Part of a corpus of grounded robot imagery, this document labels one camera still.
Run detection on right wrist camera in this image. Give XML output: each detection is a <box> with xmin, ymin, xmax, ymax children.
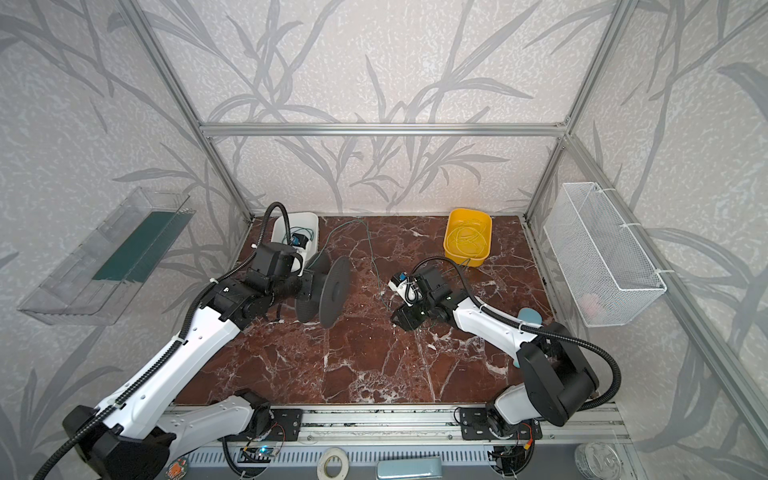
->
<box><xmin>388</xmin><ymin>272</ymin><xmax>423</xmax><ymax>306</ymax></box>

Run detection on aluminium mounting rail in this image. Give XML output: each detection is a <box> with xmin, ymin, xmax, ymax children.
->
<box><xmin>122</xmin><ymin>403</ymin><xmax>631</xmax><ymax>448</ymax></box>

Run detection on white plastic bin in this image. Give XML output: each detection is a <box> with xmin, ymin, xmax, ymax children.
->
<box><xmin>270</xmin><ymin>212</ymin><xmax>319</xmax><ymax>266</ymax></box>

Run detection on yellow plastic bin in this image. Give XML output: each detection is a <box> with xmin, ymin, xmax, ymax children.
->
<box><xmin>443</xmin><ymin>208</ymin><xmax>493</xmax><ymax>268</ymax></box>

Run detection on white tape roll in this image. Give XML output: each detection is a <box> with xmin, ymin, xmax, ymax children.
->
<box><xmin>316</xmin><ymin>447</ymin><xmax>350</xmax><ymax>480</ymax></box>

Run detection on light blue box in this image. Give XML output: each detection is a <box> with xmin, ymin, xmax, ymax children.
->
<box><xmin>376</xmin><ymin>457</ymin><xmax>443</xmax><ymax>480</ymax></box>

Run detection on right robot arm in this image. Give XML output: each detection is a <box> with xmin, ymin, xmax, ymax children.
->
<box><xmin>389</xmin><ymin>256</ymin><xmax>622</xmax><ymax>439</ymax></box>

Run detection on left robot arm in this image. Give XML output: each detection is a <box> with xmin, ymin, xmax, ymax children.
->
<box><xmin>35</xmin><ymin>202</ymin><xmax>308</xmax><ymax>479</ymax></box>

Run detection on yellow cable coil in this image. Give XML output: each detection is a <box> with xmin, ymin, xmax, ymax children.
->
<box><xmin>449</xmin><ymin>220</ymin><xmax>490</xmax><ymax>259</ymax></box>

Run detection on clear wall shelf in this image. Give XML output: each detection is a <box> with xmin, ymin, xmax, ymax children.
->
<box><xmin>18</xmin><ymin>187</ymin><xmax>195</xmax><ymax>326</ymax></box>

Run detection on white wire basket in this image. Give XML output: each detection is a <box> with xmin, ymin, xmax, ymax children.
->
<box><xmin>544</xmin><ymin>182</ymin><xmax>667</xmax><ymax>327</ymax></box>

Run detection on grey perforated spool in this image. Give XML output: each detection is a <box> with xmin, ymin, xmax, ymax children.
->
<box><xmin>295</xmin><ymin>252</ymin><xmax>351</xmax><ymax>329</ymax></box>

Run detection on light blue spatula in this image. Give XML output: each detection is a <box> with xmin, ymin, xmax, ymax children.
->
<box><xmin>513</xmin><ymin>307</ymin><xmax>543</xmax><ymax>368</ymax></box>

